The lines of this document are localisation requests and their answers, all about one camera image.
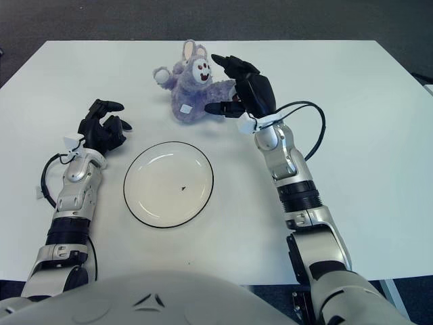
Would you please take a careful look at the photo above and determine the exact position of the purple plush rabbit doll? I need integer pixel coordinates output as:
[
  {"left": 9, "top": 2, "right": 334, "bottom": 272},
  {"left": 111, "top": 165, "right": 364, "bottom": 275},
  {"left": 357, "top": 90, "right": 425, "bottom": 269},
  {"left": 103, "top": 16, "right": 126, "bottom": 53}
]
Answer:
[{"left": 152, "top": 39, "right": 243, "bottom": 125}]

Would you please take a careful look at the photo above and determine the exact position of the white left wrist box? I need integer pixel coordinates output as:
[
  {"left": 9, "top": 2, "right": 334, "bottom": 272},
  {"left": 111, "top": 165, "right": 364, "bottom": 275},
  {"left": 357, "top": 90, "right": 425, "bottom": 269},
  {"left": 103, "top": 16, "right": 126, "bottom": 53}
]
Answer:
[{"left": 63, "top": 134, "right": 85, "bottom": 158}]

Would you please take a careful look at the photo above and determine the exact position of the white plate with black rim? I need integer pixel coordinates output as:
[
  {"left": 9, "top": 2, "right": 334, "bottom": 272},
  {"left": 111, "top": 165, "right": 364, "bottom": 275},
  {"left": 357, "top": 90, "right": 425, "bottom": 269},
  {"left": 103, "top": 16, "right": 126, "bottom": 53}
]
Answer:
[{"left": 122, "top": 141, "right": 214, "bottom": 228}]

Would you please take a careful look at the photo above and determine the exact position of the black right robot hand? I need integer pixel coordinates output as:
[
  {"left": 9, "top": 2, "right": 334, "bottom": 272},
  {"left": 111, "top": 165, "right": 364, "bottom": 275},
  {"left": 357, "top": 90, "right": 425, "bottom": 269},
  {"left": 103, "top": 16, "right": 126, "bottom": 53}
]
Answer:
[{"left": 204, "top": 53, "right": 278, "bottom": 119}]

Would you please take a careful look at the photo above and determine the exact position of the light grey robot torso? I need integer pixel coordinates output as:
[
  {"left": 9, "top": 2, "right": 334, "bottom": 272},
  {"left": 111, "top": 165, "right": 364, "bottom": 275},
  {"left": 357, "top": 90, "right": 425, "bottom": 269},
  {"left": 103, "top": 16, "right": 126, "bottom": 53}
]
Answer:
[{"left": 0, "top": 270, "right": 305, "bottom": 325}]

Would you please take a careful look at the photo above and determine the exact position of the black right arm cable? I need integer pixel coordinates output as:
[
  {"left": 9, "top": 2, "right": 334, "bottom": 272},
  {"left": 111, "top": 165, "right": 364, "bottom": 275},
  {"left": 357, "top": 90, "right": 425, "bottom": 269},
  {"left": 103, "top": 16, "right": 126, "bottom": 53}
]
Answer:
[{"left": 270, "top": 101, "right": 327, "bottom": 162}]

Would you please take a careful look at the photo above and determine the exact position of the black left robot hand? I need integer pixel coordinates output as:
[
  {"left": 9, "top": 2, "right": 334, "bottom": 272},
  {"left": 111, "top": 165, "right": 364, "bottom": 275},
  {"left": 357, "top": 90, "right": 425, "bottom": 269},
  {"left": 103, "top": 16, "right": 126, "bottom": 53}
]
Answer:
[{"left": 77, "top": 98, "right": 133, "bottom": 152}]

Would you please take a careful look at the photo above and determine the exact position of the white table leg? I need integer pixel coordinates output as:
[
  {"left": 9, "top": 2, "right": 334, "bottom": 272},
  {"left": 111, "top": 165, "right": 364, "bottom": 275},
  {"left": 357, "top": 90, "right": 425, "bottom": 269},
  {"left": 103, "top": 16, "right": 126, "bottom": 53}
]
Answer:
[{"left": 380, "top": 279, "right": 403, "bottom": 305}]

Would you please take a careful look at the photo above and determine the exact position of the black metal bracket with screws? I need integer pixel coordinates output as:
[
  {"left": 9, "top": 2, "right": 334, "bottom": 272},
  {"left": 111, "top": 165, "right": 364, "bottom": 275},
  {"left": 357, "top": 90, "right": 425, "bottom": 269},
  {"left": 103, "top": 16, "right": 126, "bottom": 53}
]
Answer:
[{"left": 291, "top": 284, "right": 314, "bottom": 325}]

